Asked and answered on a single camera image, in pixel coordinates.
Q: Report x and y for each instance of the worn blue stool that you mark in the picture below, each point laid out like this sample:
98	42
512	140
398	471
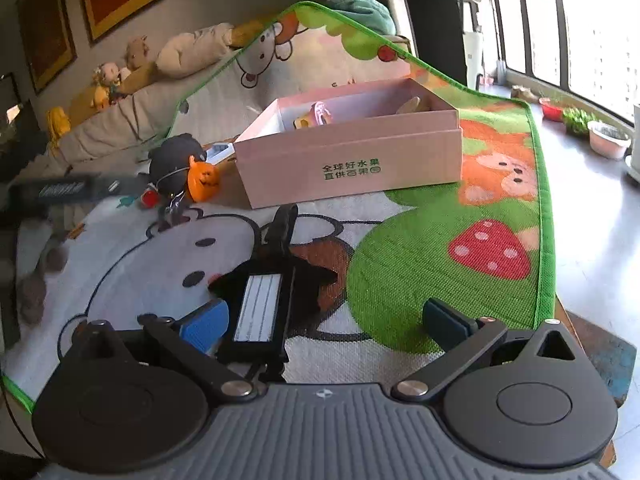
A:
600	355

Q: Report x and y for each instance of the black plush toy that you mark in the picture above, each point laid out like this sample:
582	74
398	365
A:
172	160

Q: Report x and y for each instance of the long yellow cushion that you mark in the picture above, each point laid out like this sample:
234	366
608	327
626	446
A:
145	79

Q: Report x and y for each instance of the tan toy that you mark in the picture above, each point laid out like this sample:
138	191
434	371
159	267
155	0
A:
414	105

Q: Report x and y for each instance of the cartoon play mat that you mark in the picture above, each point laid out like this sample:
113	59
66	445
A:
425	285

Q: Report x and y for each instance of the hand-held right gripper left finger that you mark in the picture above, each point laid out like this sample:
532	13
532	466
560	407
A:
205	327

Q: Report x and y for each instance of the small red toy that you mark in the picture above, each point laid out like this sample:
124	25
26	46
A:
148	198

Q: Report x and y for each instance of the pink yellow plush doll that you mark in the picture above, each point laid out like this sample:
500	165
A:
107	82

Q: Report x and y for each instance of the short yellow cushion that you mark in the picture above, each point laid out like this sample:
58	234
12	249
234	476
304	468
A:
252	30

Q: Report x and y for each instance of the green cushion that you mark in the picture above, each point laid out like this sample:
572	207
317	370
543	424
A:
362	10

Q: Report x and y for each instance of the sofa with beige cover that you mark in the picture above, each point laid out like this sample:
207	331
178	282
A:
110	120

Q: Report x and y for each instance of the green potted plant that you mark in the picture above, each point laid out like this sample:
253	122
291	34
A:
580	120

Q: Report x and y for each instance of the window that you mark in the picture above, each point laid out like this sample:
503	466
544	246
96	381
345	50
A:
575	20

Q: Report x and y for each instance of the pink round cartoon toy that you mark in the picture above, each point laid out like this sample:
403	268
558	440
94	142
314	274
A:
321	111

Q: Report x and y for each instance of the pink basin plant pot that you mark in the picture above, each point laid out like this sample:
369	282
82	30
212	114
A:
607	142

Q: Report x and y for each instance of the brown plush toy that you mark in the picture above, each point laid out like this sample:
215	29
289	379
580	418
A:
136	52

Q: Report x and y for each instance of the white cylinder appliance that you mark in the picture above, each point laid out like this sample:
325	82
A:
472	60

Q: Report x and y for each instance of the orange pumpkin toy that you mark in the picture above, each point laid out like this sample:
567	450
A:
202	180

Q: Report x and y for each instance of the red plant pot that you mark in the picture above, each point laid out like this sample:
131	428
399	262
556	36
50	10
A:
550	110

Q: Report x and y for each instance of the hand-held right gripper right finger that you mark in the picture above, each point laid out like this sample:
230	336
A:
445	327

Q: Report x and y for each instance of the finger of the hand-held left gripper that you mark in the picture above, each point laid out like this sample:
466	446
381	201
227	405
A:
115	185

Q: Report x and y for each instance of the pink cardboard box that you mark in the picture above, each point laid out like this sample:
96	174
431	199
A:
350	160

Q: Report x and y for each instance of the dark cabinet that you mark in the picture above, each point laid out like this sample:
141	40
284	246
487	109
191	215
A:
20	130

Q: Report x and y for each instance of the yellow backpack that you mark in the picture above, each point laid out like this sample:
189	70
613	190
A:
57	125

